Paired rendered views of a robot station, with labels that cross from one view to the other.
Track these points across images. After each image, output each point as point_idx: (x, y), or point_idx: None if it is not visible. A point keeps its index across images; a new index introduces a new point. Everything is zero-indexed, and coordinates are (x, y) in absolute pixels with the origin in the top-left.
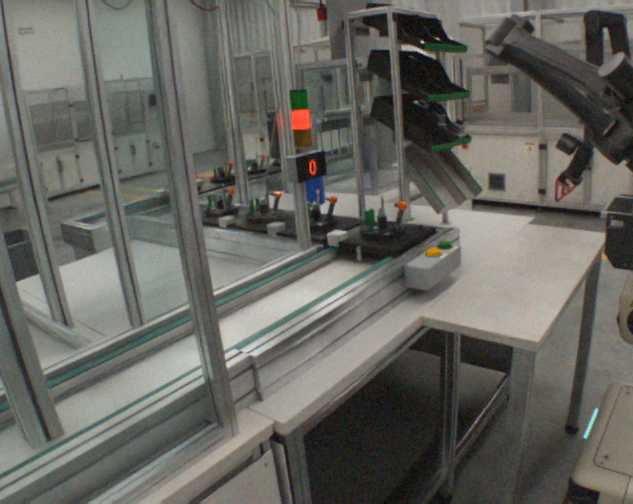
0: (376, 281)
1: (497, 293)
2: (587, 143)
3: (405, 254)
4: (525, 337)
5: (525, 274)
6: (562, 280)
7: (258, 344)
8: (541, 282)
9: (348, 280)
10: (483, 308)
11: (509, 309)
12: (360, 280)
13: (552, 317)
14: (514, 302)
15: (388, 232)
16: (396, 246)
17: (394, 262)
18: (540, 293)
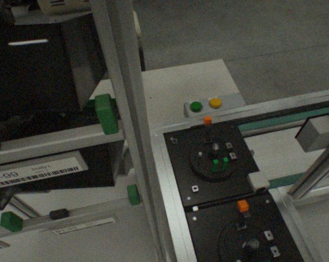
0: (280, 99)
1: (187, 93)
2: (12, 24)
3: (230, 117)
4: (222, 63)
5: (148, 95)
6: (144, 78)
7: None
8: (155, 84)
9: (291, 120)
10: (211, 88)
11: (202, 79)
12: (289, 107)
13: (195, 64)
14: (192, 82)
15: (220, 140)
16: (228, 126)
17: (249, 112)
18: (171, 78)
